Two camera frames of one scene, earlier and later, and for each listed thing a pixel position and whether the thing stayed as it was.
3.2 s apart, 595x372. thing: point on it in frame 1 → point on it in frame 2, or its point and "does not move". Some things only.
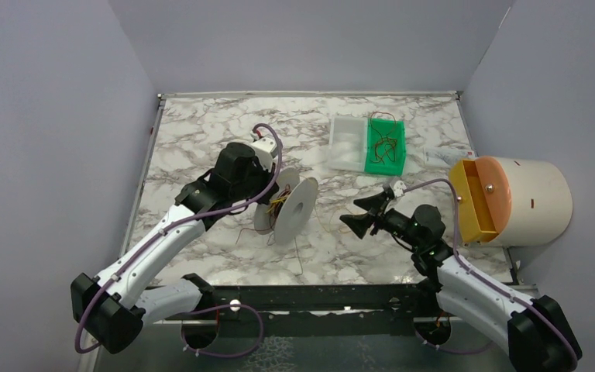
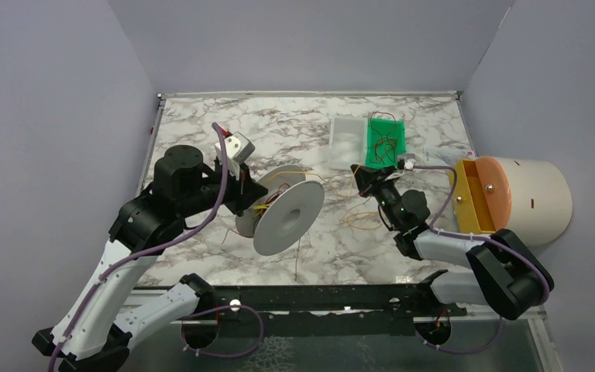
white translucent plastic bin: (348, 143) does not move
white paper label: (441, 156) does not move
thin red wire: (262, 229) → (248, 236)
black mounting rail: (376, 309) does not move
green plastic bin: (385, 147) does not move
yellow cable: (273, 205) → (318, 177)
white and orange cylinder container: (513, 201) does not move
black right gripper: (377, 215) → (372, 178)
